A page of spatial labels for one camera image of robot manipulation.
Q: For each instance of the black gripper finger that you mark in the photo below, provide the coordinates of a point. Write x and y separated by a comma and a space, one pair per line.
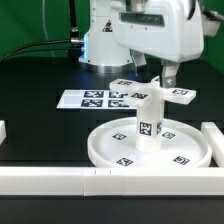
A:
169, 72
139, 62

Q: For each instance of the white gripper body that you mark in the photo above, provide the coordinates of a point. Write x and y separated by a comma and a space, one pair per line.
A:
167, 29

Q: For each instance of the white cross-shaped table base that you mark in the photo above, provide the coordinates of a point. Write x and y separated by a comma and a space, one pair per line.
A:
143, 94

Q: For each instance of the white round table top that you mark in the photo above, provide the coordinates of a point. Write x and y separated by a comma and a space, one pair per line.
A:
113, 144

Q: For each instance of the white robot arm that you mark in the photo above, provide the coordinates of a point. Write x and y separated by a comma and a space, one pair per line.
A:
101, 51

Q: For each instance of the white marker sheet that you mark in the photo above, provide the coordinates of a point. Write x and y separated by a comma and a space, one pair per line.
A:
92, 99

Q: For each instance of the white right fence bar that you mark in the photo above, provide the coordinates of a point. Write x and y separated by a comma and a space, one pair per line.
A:
215, 139

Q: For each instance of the white fence bar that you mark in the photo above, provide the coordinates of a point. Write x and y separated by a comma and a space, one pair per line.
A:
215, 139
106, 181
2, 131

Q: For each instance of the white front fence bar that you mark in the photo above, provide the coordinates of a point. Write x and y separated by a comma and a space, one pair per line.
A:
106, 181

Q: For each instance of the white left fence bar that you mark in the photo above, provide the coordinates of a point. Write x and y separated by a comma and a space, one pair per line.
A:
2, 131

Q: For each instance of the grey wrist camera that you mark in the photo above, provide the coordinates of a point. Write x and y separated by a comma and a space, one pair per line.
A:
211, 21

